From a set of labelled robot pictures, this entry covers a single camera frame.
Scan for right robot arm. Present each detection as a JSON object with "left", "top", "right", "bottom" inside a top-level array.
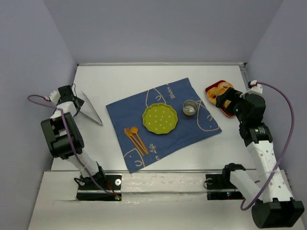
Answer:
[{"left": 216, "top": 85, "right": 305, "bottom": 229}]

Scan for red tray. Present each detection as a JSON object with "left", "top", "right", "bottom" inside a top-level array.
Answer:
[{"left": 204, "top": 80, "right": 234, "bottom": 118}]

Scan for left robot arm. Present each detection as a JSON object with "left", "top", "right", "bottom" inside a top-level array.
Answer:
[{"left": 41, "top": 85, "right": 107, "bottom": 189}]

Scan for orange plastic spoon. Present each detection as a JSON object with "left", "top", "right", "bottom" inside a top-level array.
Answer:
[{"left": 130, "top": 127, "right": 149, "bottom": 155}]

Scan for metal cup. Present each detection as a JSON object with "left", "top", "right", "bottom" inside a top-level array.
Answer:
[{"left": 183, "top": 100, "right": 198, "bottom": 118}]

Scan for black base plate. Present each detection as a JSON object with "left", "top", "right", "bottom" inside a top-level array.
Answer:
[
  {"left": 203, "top": 174, "right": 244, "bottom": 201},
  {"left": 74, "top": 173, "right": 122, "bottom": 202}
]

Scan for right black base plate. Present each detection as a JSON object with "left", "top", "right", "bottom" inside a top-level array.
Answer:
[{"left": 203, "top": 174, "right": 244, "bottom": 201}]

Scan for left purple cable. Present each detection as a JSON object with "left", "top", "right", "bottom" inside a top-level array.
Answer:
[{"left": 27, "top": 94, "right": 120, "bottom": 199}]

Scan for purple cable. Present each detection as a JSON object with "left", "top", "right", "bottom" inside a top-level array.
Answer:
[
  {"left": 240, "top": 81, "right": 295, "bottom": 211},
  {"left": 27, "top": 94, "right": 120, "bottom": 199}
]

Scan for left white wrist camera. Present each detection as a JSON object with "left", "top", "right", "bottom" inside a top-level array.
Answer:
[{"left": 44, "top": 91, "right": 60, "bottom": 105}]

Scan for metal serving tongs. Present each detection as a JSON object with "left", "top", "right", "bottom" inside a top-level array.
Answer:
[{"left": 75, "top": 91, "right": 103, "bottom": 127}]

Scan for glazed ring bread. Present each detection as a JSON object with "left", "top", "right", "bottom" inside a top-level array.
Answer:
[
  {"left": 207, "top": 87, "right": 224, "bottom": 105},
  {"left": 218, "top": 81, "right": 233, "bottom": 93}
]

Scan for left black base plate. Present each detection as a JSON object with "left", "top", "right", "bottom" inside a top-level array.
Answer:
[{"left": 74, "top": 173, "right": 122, "bottom": 202}]

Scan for green dotted plate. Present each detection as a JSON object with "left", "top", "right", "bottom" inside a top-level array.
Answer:
[{"left": 142, "top": 103, "right": 178, "bottom": 135}]

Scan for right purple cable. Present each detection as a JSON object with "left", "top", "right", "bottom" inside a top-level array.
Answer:
[{"left": 240, "top": 81, "right": 295, "bottom": 211}]

